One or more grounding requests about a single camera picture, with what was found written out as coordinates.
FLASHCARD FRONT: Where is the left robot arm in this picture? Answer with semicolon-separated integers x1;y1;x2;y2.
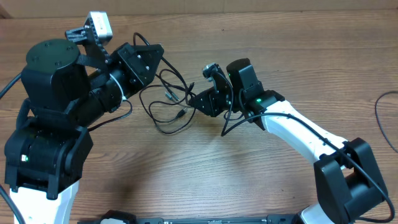
2;39;164;223

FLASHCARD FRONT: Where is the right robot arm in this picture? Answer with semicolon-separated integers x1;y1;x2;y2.
188;58;395;223

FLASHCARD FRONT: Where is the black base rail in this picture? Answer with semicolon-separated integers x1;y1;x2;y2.
137;214;303;224

